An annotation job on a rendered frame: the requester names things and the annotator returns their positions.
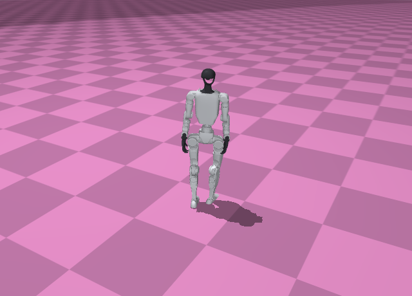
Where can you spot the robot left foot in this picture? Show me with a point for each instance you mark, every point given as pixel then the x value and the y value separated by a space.
pixel 194 203

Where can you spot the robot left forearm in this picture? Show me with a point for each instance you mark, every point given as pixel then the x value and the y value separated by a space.
pixel 186 123

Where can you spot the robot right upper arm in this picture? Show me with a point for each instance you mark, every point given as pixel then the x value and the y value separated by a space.
pixel 224 99

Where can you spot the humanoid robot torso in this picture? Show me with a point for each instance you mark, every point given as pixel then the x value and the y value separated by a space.
pixel 207 110

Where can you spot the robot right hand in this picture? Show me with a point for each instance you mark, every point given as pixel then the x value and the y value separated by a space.
pixel 226 141

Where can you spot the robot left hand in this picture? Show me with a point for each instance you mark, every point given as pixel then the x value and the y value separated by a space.
pixel 184 143

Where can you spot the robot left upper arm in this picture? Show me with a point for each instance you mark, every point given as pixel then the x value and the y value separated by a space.
pixel 189 104

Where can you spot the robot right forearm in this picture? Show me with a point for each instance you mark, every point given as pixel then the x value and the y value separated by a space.
pixel 226 129

